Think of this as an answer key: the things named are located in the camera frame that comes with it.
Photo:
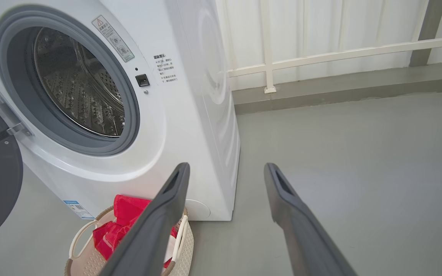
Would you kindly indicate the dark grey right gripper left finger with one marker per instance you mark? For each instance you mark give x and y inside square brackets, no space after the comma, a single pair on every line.
[152,237]

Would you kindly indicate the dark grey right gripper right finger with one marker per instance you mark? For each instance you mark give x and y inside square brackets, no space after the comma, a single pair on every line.
[305,241]

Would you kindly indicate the red and white laundry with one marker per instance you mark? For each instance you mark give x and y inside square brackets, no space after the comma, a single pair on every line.
[125,214]

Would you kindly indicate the cream laundry basket brown rim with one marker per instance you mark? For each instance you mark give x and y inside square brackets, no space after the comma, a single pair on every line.
[184,249]

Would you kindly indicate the white front-load washing machine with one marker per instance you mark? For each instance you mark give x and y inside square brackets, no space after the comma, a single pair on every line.
[190,134]

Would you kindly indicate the grey rubber door gasket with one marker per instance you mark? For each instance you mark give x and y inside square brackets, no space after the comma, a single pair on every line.
[133,115]

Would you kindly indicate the black door latch socket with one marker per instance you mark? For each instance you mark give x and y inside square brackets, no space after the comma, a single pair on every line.
[142,80]

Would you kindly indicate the perforated steel washer drum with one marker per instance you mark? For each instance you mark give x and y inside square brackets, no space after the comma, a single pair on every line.
[79,96]

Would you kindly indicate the metal door hinge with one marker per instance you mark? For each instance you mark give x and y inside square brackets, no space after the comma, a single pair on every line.
[4,111]

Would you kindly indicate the round white filter cover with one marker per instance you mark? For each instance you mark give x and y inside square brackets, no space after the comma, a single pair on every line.
[200,210]

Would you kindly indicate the blue energy label sticker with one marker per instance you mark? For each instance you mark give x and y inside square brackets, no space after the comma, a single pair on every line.
[78,209]

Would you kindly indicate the black text notice sticker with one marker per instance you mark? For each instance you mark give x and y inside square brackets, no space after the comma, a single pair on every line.
[165,68]

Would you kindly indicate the white metal railing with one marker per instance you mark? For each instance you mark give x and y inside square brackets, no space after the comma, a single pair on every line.
[269,57]

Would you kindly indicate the grey warning sticker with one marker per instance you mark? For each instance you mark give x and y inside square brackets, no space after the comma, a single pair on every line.
[113,38]

